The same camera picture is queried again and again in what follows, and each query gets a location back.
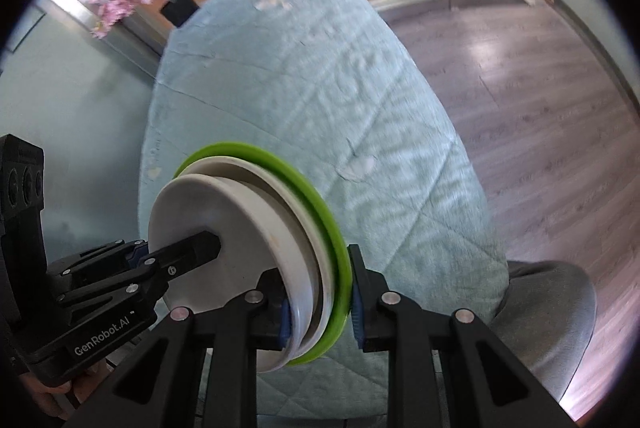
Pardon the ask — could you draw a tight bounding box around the small white bowl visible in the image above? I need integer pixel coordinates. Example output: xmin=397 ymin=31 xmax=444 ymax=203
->
xmin=147 ymin=174 xmax=313 ymax=371

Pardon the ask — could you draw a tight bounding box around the light blue quilted blanket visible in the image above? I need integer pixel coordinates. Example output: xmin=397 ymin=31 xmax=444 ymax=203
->
xmin=137 ymin=0 xmax=511 ymax=419

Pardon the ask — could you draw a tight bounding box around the green plastic bowl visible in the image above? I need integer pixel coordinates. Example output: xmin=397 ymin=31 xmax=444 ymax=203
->
xmin=175 ymin=141 xmax=351 ymax=366

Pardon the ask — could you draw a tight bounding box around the large white bowl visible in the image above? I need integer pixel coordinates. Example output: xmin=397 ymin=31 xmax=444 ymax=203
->
xmin=186 ymin=156 xmax=337 ymax=356

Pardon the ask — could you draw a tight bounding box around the grey cushioned chair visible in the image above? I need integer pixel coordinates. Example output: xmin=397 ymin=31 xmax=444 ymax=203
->
xmin=487 ymin=260 xmax=598 ymax=424

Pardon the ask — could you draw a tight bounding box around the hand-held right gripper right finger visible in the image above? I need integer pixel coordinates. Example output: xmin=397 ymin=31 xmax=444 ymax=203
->
xmin=346 ymin=244 xmax=581 ymax=428

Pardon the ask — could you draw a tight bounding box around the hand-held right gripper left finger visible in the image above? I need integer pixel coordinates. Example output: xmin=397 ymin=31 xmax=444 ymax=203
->
xmin=65 ymin=265 xmax=293 ymax=428

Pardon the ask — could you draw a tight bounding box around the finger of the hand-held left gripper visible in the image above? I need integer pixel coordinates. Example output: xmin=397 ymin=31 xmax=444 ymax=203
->
xmin=47 ymin=239 xmax=151 ymax=291
xmin=55 ymin=230 xmax=222 ymax=309

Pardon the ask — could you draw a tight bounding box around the person's left hand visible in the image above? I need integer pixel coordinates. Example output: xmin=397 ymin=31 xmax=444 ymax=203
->
xmin=22 ymin=358 xmax=108 ymax=421

